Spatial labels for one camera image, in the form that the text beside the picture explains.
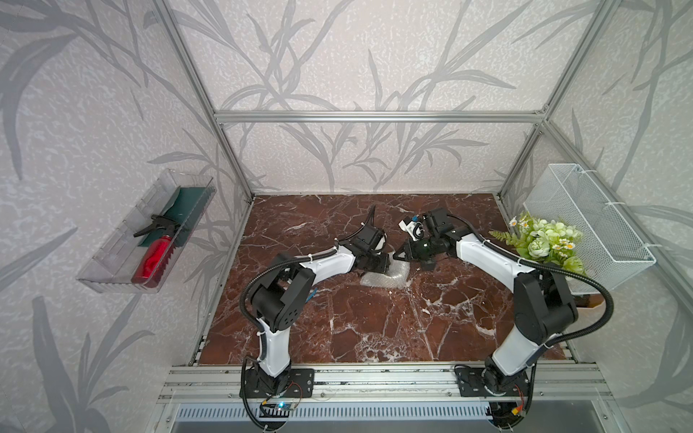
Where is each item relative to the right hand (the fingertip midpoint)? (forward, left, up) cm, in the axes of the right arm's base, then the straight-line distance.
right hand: (393, 255), depth 87 cm
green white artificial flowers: (-7, -37, +17) cm, 42 cm away
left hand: (0, +1, -7) cm, 8 cm away
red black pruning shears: (-14, +56, +24) cm, 62 cm away
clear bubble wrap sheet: (-5, -1, -4) cm, 7 cm away
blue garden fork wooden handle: (-8, +28, -12) cm, 31 cm away
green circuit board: (-40, +33, -13) cm, 53 cm away
